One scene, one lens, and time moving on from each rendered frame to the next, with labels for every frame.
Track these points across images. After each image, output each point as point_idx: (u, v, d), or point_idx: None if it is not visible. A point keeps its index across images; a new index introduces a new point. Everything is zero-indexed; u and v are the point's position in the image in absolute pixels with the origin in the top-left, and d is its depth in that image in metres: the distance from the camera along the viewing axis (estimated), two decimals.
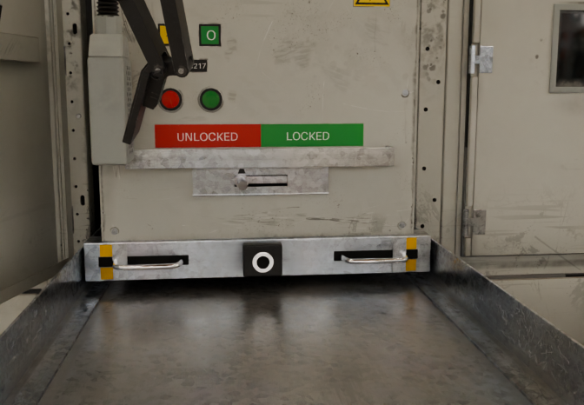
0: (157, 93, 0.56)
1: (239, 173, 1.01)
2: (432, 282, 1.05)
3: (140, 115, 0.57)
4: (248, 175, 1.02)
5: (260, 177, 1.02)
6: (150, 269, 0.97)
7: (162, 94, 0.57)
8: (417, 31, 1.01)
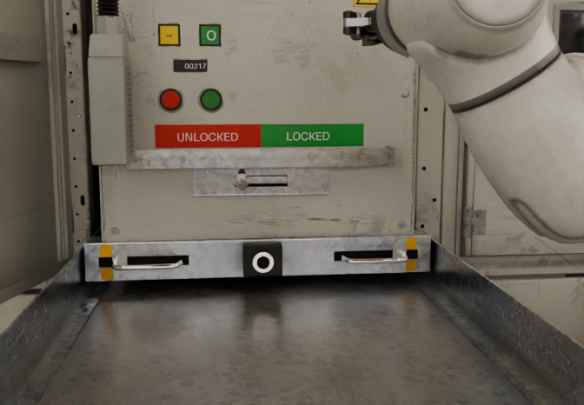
0: None
1: (239, 173, 1.01)
2: (432, 282, 1.05)
3: None
4: (248, 175, 1.02)
5: (261, 177, 1.02)
6: (150, 269, 0.97)
7: (361, 36, 0.85)
8: None
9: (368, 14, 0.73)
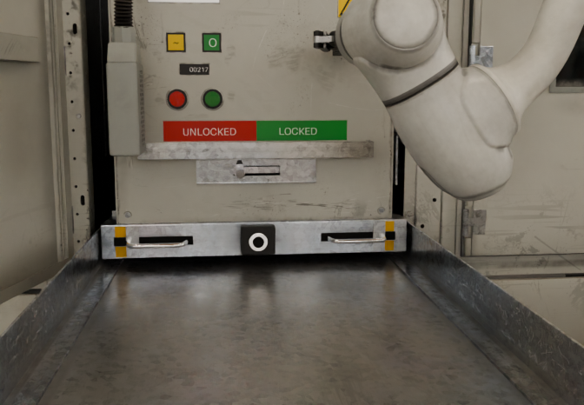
0: None
1: (237, 163, 1.14)
2: (432, 282, 1.05)
3: None
4: (245, 166, 1.16)
5: (255, 168, 1.16)
6: (160, 248, 1.11)
7: (330, 48, 1.09)
8: None
9: (332, 33, 0.97)
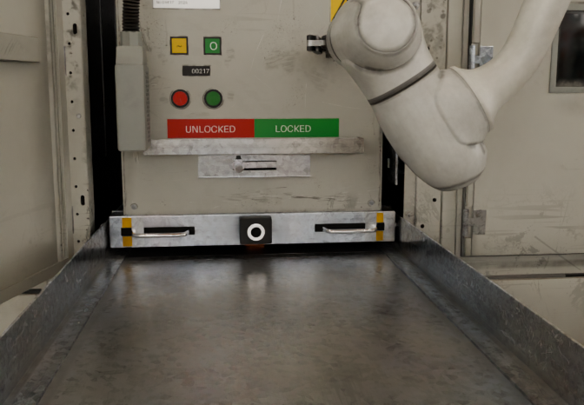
0: None
1: (236, 159, 1.23)
2: (432, 282, 1.05)
3: None
4: (243, 162, 1.24)
5: (254, 162, 1.24)
6: (163, 237, 1.19)
7: (322, 50, 1.17)
8: None
9: (324, 37, 1.05)
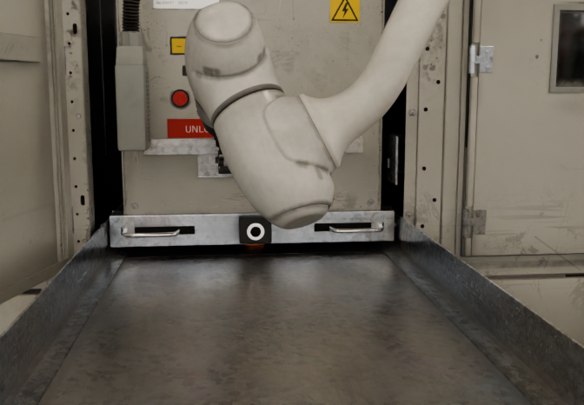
0: None
1: None
2: (432, 282, 1.05)
3: None
4: None
5: None
6: (154, 236, 1.19)
7: None
8: None
9: None
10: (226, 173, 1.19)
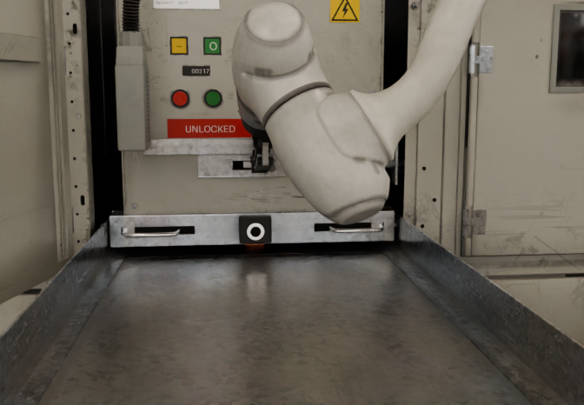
0: None
1: None
2: (432, 282, 1.05)
3: None
4: (275, 161, 1.25)
5: None
6: (154, 236, 1.19)
7: None
8: (382, 43, 1.23)
9: None
10: (259, 172, 1.19)
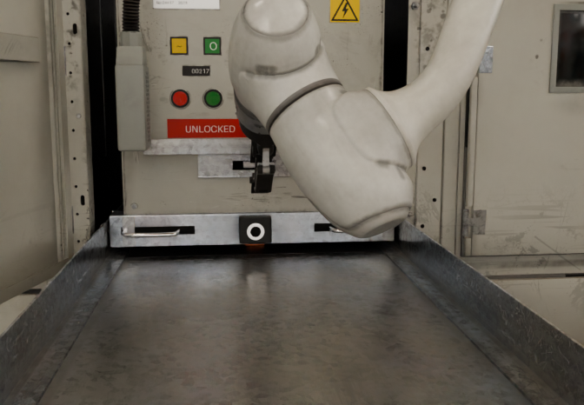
0: None
1: None
2: (432, 282, 1.05)
3: None
4: (275, 161, 1.25)
5: None
6: (154, 236, 1.19)
7: None
8: (382, 43, 1.23)
9: None
10: (259, 192, 1.09)
